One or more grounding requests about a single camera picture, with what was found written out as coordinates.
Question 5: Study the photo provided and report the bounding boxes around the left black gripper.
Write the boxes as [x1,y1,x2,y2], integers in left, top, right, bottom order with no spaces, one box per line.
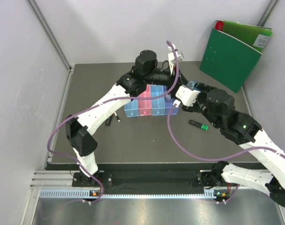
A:
[144,64,191,99]

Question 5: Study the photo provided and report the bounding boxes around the green black highlighter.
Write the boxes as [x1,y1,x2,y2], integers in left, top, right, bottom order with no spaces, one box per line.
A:
[188,120,209,130]

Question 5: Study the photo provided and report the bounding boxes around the blue round tub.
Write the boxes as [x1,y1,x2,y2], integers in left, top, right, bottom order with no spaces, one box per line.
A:
[186,81,200,91]

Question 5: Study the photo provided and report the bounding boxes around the light blue drawer bin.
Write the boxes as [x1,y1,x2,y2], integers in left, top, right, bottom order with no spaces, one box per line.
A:
[124,99,139,117]

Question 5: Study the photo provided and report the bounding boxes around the green ring binder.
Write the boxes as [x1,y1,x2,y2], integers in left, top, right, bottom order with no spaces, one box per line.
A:
[200,20,262,93]

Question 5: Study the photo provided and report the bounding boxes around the orange black highlighter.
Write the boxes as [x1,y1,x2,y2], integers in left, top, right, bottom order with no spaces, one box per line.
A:
[105,116,112,126]

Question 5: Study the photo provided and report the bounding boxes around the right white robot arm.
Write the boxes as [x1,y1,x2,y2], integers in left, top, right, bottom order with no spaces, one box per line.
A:
[176,83,285,207]

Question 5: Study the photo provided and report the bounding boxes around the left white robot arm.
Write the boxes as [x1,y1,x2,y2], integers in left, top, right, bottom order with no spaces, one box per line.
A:
[65,49,187,186]

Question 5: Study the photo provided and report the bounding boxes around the pink drawer bin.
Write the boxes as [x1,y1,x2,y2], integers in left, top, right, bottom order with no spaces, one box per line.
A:
[138,85,152,116]

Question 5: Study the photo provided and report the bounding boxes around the light green folder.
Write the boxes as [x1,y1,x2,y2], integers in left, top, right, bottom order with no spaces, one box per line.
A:
[222,21,272,52]

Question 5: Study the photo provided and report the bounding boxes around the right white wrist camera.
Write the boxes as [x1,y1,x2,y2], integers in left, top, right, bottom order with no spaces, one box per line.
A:
[173,85,200,107]

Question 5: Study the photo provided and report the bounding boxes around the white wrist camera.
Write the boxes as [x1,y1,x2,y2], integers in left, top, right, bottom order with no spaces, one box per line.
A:
[173,85,200,107]
[168,46,184,71]

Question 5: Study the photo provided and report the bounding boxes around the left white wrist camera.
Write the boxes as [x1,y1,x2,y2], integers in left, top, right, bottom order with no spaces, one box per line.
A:
[168,46,184,71]

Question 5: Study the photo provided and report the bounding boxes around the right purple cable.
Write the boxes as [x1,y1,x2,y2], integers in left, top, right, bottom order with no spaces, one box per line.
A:
[167,103,285,204]

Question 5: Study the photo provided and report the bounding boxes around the purple cable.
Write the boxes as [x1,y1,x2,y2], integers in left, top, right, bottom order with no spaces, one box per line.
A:
[167,103,285,204]
[46,41,180,207]

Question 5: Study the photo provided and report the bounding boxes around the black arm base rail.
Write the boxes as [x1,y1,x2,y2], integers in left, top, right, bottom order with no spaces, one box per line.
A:
[72,163,233,195]

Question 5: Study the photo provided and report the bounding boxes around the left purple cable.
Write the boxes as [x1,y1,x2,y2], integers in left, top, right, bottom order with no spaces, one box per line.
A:
[46,41,180,207]

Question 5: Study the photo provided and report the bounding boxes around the grey slotted cable duct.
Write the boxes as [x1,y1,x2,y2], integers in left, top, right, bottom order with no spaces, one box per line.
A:
[39,189,230,200]

